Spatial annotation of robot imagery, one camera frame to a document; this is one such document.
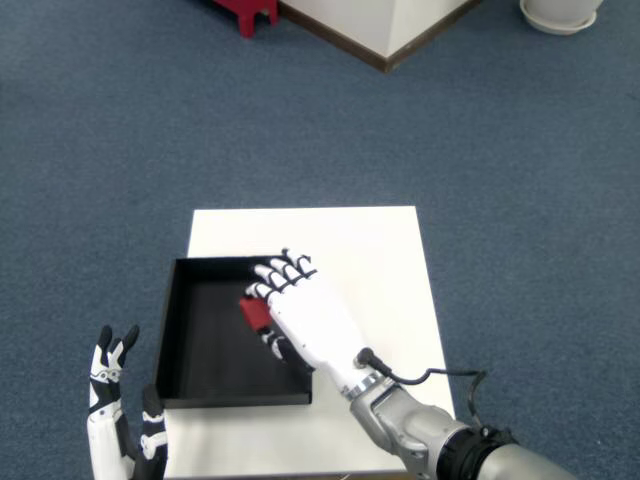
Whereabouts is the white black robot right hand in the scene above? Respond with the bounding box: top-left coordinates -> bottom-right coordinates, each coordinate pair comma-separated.
243,247 -> 387,397

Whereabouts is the white pot saucer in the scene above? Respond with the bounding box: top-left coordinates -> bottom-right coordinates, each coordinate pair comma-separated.
519,7 -> 597,35

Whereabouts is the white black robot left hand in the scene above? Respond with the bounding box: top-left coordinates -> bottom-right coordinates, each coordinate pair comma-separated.
85,324 -> 171,480

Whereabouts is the red plastic stool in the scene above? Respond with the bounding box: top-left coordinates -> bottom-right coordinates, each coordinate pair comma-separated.
212,0 -> 279,39

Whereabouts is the black open box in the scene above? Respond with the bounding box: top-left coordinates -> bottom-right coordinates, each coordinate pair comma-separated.
155,254 -> 316,409

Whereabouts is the white square table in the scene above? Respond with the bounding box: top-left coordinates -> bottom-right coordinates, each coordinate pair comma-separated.
162,205 -> 457,480

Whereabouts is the red cube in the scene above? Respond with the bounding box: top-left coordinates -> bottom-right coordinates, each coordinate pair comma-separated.
238,297 -> 272,331

